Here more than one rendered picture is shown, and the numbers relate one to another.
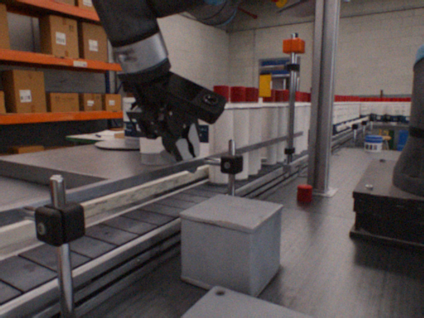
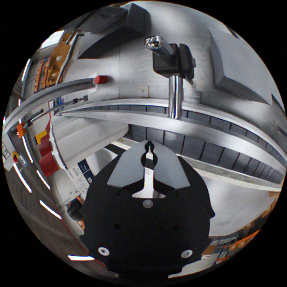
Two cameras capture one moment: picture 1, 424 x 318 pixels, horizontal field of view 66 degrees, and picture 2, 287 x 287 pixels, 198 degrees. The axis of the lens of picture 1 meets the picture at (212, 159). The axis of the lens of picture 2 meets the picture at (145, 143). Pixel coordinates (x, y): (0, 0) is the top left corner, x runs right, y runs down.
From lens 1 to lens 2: 0.51 m
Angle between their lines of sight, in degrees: 39
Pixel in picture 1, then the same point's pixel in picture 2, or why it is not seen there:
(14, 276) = not seen: hidden behind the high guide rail
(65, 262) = not seen: outside the picture
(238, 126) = (69, 131)
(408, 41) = (38, 121)
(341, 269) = (188, 29)
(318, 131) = (61, 90)
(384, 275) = (180, 21)
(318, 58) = (25, 108)
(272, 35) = not seen: hidden behind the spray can
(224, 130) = (79, 137)
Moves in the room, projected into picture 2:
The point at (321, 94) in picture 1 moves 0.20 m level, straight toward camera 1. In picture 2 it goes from (42, 97) to (42, 59)
